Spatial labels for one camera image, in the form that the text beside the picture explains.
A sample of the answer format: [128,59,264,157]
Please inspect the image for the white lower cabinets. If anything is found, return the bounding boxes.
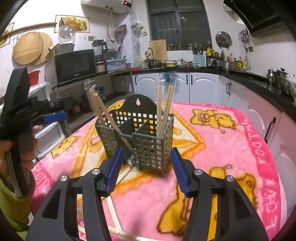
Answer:
[132,72,296,209]

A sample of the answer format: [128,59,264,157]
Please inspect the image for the light blue knife block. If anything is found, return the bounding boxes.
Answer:
[193,54,206,67]

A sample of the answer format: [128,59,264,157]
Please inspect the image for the fruit picture frame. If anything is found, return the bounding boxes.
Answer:
[54,15,90,33]

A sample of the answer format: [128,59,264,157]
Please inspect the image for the black range hood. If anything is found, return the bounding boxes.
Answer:
[223,0,286,38]

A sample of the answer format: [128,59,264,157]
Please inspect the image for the blue plastic bag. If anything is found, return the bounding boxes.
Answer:
[164,71,179,85]

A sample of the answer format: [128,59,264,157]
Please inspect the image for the black blender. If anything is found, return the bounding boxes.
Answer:
[91,40,108,60]

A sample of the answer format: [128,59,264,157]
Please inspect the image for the black microwave oven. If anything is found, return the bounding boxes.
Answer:
[54,49,96,83]

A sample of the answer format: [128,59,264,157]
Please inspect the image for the dark kitchen window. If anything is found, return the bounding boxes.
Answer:
[147,0,212,46]

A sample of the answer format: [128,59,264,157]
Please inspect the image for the light blue plastic container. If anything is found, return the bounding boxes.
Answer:
[105,59,126,72]

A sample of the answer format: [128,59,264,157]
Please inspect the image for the steel kettle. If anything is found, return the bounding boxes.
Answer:
[266,69,278,87]

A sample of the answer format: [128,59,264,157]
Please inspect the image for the wooden cutting board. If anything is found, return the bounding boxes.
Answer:
[149,39,168,63]

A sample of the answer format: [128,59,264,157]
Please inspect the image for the wooden chopstick pair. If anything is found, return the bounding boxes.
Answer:
[83,79,134,152]

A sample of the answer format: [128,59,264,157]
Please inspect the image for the hanging pot lid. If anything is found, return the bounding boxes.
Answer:
[215,31,232,50]

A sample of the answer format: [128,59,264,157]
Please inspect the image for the person's left hand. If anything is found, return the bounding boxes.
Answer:
[0,124,43,179]

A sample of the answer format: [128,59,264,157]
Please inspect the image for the dark grey utensil caddy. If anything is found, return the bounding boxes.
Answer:
[95,94,174,176]

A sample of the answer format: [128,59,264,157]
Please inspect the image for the round bamboo tray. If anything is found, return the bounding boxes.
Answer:
[13,32,53,66]

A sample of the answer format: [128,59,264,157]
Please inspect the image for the white water heater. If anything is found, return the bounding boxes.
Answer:
[81,0,133,15]

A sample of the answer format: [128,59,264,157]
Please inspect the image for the green sleeve forearm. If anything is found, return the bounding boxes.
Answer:
[1,171,36,239]

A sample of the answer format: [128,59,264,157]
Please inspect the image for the long chopstick pair at bottom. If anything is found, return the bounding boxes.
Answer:
[77,194,151,240]

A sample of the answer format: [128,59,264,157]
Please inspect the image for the glass pot lid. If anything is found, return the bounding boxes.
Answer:
[58,24,76,44]

